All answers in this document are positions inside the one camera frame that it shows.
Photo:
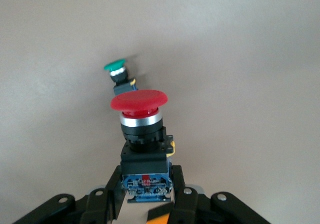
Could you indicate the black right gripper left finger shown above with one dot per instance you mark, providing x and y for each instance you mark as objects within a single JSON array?
[{"x": 100, "y": 206}]

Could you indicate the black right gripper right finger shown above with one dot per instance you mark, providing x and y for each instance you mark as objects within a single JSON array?
[{"x": 185, "y": 206}]

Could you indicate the red mushroom push button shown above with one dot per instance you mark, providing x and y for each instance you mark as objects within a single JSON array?
[{"x": 140, "y": 101}]

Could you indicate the green mushroom push button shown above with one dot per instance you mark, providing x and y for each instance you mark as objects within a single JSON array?
[{"x": 115, "y": 64}]

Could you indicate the orange button enclosure box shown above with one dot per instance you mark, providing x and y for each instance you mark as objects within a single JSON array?
[{"x": 160, "y": 220}]

